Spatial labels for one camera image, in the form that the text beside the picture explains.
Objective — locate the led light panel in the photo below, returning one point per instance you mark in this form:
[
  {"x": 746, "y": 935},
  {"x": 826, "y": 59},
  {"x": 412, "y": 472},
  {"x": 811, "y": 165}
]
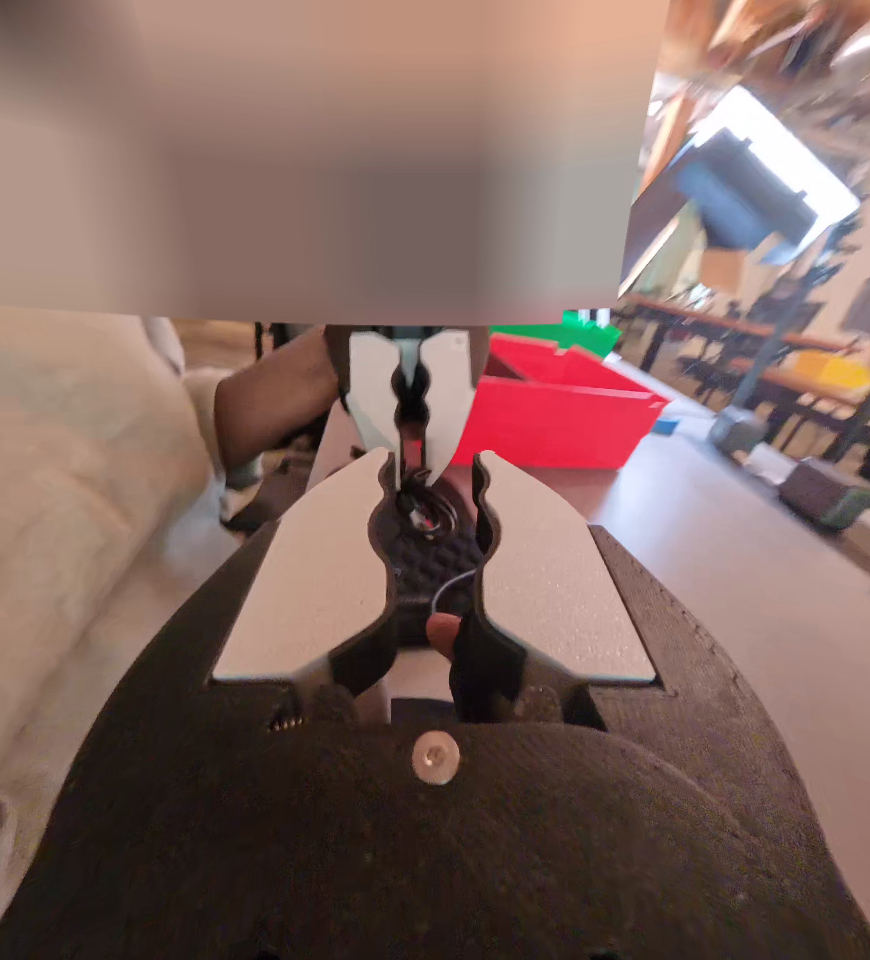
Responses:
[{"x": 750, "y": 187}]

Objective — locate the person's beige sweater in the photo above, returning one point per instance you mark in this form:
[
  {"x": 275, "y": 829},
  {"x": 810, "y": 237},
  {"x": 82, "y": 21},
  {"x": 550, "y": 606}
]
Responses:
[{"x": 67, "y": 525}]

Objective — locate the yellow plastic bin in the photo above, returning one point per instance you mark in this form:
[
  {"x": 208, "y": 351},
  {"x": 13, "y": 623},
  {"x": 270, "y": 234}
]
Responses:
[{"x": 832, "y": 369}]

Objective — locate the blue tape roll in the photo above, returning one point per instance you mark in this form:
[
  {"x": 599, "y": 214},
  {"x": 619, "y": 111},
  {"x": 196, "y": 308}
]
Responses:
[{"x": 666, "y": 426}]

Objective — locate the black honeycomb pouch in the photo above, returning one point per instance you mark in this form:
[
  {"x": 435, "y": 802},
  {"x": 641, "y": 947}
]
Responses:
[{"x": 435, "y": 570}]

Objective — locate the wooden desk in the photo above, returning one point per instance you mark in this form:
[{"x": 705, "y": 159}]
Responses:
[{"x": 705, "y": 319}]

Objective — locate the person's left forearm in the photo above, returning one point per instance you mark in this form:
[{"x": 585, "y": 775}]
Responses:
[{"x": 270, "y": 405}]

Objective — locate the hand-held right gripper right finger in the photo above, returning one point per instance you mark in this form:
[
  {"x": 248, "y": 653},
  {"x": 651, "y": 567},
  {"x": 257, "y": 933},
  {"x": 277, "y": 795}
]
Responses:
[{"x": 562, "y": 592}]

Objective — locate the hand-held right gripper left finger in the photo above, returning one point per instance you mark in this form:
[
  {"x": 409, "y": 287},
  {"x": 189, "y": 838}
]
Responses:
[{"x": 307, "y": 592}]

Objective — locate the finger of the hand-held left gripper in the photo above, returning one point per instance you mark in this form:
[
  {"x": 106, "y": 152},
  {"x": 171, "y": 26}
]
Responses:
[
  {"x": 371, "y": 390},
  {"x": 450, "y": 390}
]

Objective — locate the green plastic bin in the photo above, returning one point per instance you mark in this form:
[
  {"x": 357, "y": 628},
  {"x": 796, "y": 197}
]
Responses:
[{"x": 592, "y": 334}]

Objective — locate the grey light stand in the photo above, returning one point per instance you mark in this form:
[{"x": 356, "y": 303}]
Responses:
[{"x": 769, "y": 352}]

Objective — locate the red plastic bin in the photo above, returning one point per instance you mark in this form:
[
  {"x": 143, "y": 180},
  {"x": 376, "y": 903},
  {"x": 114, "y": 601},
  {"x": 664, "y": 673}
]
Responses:
[{"x": 555, "y": 427}]

